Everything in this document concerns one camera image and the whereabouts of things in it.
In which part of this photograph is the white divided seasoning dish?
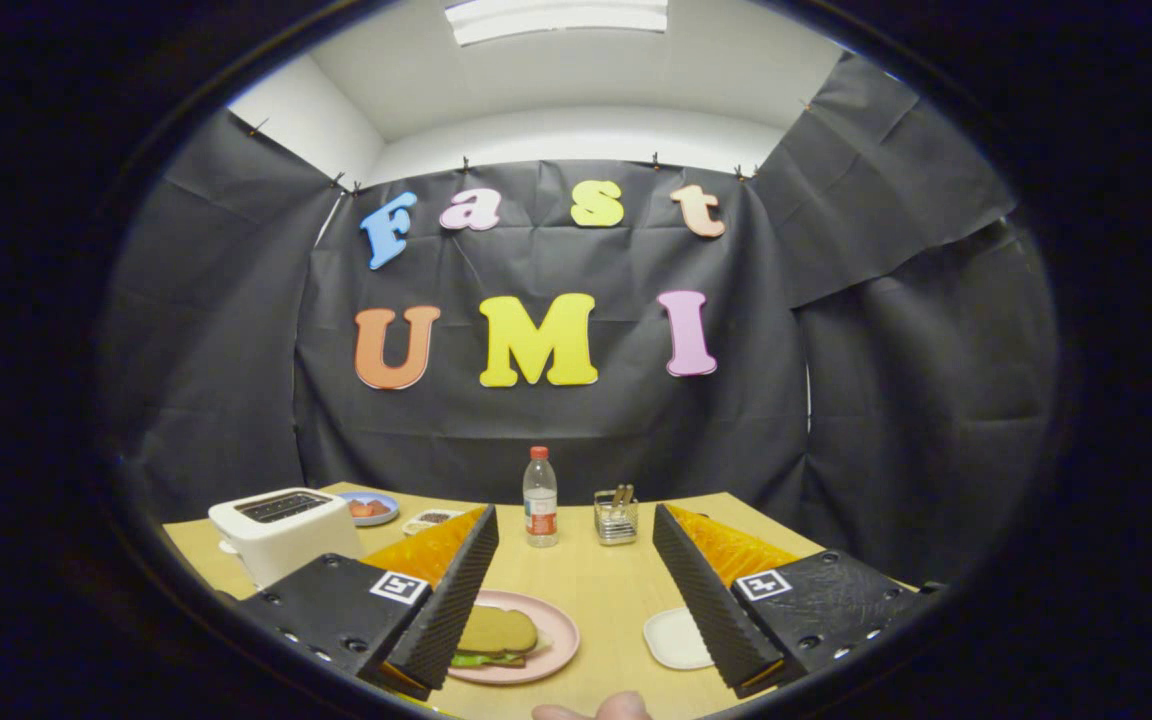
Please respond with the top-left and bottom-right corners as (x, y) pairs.
(402, 509), (464, 537)

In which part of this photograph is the pink round plate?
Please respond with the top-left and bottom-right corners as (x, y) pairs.
(446, 590), (581, 686)

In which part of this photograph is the brown toasted bread slice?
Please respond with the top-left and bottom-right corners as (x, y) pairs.
(456, 605), (540, 656)

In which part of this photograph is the white toaster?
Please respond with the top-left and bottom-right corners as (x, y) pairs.
(208, 487), (365, 589)

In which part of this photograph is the wire mesh utensil holder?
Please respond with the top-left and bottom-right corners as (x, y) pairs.
(594, 490), (639, 546)

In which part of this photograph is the clear bottle with red cap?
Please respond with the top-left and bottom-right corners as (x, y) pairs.
(523, 446), (559, 548)

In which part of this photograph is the black backdrop cloth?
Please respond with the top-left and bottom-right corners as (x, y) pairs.
(101, 52), (1057, 591)

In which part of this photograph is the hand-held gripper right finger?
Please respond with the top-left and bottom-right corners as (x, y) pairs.
(652, 503), (942, 701)

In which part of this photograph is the white square plate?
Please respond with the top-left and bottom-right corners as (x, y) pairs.
(643, 607), (715, 671)

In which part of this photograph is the ceiling light panel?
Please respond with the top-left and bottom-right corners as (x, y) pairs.
(444, 0), (669, 46)

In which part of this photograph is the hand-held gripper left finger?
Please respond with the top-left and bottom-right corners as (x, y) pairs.
(236, 503), (500, 701)

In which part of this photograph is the blue plate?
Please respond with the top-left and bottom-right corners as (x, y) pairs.
(338, 490), (401, 527)

